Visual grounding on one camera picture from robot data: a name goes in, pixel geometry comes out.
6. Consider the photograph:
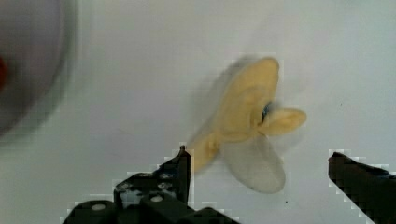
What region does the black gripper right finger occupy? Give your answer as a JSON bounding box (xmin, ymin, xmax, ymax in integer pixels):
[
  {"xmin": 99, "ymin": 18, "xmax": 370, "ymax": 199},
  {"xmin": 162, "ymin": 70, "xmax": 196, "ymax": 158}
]
[{"xmin": 328, "ymin": 152, "xmax": 396, "ymax": 224}]

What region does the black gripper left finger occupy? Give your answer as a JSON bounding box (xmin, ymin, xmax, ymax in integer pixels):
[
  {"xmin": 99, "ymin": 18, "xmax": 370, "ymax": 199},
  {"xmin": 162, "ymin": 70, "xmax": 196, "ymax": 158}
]
[{"xmin": 62, "ymin": 147, "xmax": 240, "ymax": 224}]

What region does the yellow plush peeled banana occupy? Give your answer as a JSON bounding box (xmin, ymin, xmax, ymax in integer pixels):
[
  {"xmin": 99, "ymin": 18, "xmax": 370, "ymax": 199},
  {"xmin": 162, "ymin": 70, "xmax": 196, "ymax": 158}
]
[{"xmin": 187, "ymin": 57, "xmax": 307, "ymax": 194}]

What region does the red plush ketchup bottle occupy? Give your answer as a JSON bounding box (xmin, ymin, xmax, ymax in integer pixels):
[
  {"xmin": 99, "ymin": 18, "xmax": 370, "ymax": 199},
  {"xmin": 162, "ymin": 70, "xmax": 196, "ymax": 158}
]
[{"xmin": 0, "ymin": 57, "xmax": 8, "ymax": 91}]

